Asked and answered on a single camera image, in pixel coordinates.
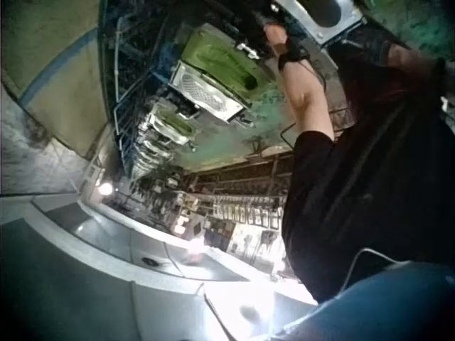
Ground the black wrist band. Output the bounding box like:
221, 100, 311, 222
355, 30, 394, 67
277, 37, 311, 72

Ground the shelf of small goods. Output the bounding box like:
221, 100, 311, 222
140, 156, 294, 280

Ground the white counter cabinet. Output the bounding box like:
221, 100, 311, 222
0, 193, 321, 341

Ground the grey metal housing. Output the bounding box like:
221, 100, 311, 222
275, 0, 368, 46

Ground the green circuit board tray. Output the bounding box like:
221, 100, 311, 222
180, 23, 268, 94

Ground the person's left hand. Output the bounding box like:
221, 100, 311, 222
264, 22, 291, 57

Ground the silver mesh metal box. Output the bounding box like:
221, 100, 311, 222
168, 60, 250, 124

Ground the row of metal trays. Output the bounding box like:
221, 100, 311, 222
124, 102, 197, 178

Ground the tan panel with blue stripe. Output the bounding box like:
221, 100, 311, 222
0, 0, 109, 159

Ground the blue wire rack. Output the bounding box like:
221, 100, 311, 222
98, 0, 188, 178

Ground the white cable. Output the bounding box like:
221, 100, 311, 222
346, 247, 410, 285

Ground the white plastic clip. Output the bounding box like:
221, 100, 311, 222
235, 41, 259, 60

